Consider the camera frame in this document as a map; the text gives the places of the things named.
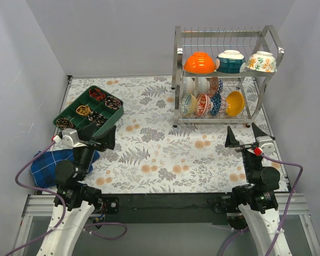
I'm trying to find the red white patterned bowl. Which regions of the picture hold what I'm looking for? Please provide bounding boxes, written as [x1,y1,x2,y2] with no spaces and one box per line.
[218,96,228,115]

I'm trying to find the yellow hair ties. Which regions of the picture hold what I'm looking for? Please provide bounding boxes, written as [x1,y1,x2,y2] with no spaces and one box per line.
[75,105,91,117]

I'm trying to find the brown black hair ties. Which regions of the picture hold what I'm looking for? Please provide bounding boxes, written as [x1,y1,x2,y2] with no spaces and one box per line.
[55,117,75,131]

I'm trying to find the blue zigzag red-inside bowl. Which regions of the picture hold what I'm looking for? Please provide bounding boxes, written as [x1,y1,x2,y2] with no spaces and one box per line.
[207,77,223,98]

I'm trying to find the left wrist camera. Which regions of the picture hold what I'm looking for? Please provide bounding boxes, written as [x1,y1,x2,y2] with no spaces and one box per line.
[52,128,86,148]

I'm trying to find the yellow bowl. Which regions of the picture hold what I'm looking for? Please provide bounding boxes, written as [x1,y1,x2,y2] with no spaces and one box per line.
[226,91,245,116]

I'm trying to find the white ribbed bowl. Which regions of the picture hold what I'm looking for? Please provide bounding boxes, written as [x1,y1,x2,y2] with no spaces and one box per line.
[181,77,195,94]
[196,77,210,94]

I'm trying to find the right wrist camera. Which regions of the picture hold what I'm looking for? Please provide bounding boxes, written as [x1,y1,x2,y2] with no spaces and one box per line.
[253,135,275,156]

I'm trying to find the red and white floral bowl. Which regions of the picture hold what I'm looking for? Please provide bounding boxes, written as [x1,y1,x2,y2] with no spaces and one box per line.
[195,94,213,116]

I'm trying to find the dark floral hair ties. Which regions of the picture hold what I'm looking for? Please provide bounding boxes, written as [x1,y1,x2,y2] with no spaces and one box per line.
[104,96,122,110]

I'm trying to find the black pink hair ties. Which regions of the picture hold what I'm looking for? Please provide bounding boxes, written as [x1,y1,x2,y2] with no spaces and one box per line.
[87,111,108,126]

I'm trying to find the green compartment tray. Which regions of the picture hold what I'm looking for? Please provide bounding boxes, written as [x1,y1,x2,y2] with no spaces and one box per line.
[53,85,124,137]

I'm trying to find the teal and white bowl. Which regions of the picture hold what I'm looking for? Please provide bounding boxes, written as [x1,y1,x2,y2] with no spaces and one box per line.
[215,50,246,74]

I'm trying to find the orange bowl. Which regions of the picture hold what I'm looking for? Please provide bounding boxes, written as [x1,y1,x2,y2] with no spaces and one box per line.
[183,52,215,74]

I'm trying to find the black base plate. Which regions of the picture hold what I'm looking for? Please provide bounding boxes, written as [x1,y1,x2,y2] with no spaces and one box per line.
[97,193,247,230]

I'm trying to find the white ribbed bowl left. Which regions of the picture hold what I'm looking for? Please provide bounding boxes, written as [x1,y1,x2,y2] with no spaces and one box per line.
[181,77,195,94]

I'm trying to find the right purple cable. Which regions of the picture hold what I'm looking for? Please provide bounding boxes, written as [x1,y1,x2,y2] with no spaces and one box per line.
[218,153,303,256]

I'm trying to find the blue plaid cloth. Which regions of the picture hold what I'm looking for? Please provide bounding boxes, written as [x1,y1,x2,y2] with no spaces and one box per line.
[29,149,101,187]

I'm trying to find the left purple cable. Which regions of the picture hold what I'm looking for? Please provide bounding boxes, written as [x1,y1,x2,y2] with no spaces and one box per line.
[3,140,128,256]

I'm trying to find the steel two-tier dish rack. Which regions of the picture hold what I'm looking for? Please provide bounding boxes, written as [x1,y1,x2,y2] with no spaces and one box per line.
[171,26,284,127]

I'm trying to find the red black hair ties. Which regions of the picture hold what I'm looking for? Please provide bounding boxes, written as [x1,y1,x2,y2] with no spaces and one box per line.
[88,88,107,101]

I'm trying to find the floral table mat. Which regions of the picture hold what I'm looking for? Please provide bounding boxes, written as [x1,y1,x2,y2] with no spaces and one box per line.
[41,76,289,195]

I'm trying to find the blue triangle-pattern bowl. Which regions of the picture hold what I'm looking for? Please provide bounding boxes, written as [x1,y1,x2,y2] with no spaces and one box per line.
[210,93,222,116]

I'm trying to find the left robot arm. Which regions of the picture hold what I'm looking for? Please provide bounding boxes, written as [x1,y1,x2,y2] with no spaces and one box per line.
[37,123,116,255]

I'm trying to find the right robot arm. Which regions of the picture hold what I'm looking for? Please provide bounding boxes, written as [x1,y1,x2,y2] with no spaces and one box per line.
[225,123,292,255]

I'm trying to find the white leaf-pattern bowl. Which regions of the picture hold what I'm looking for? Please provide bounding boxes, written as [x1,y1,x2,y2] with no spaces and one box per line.
[245,51,277,73]

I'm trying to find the purple cable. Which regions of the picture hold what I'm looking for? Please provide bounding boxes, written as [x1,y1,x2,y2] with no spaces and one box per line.
[218,153,303,256]
[3,140,128,256]

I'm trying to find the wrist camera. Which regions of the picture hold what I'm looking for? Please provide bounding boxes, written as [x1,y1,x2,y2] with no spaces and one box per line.
[253,135,275,156]
[52,128,86,148]

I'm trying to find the cream bowl with teal stripes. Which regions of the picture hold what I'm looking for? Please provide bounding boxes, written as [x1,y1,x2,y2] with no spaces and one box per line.
[181,93,197,115]

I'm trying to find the white ribbed bowl right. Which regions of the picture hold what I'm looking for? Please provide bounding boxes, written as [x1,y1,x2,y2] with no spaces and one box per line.
[196,77,210,94]

